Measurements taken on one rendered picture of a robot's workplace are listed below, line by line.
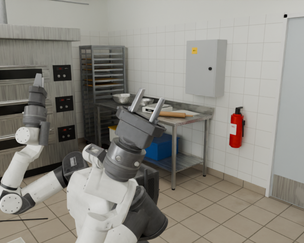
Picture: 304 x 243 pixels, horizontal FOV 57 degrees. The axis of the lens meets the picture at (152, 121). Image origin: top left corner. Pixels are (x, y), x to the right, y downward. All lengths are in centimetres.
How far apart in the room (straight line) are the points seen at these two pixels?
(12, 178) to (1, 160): 290
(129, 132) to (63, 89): 359
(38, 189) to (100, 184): 58
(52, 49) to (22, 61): 42
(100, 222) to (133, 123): 25
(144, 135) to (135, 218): 31
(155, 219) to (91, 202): 22
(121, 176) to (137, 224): 24
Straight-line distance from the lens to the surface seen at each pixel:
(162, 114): 367
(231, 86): 371
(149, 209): 90
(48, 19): 525
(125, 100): 447
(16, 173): 123
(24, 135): 118
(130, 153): 65
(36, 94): 122
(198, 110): 397
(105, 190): 70
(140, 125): 64
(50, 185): 124
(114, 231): 86
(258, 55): 351
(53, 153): 433
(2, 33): 373
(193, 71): 380
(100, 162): 98
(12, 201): 123
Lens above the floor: 167
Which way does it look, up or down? 13 degrees down
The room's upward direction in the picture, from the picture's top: straight up
